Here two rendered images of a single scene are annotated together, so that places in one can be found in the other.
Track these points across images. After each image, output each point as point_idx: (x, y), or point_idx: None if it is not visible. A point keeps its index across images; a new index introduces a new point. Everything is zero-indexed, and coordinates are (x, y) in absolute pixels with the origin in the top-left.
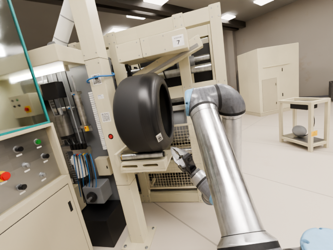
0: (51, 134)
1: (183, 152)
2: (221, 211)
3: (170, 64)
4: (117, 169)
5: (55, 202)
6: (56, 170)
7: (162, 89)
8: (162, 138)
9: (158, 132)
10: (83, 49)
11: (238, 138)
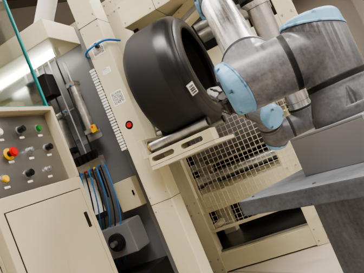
0: (51, 121)
1: None
2: (223, 46)
3: None
4: (148, 176)
5: (68, 204)
6: (63, 170)
7: (193, 45)
8: (197, 89)
9: (189, 80)
10: (75, 16)
11: (272, 29)
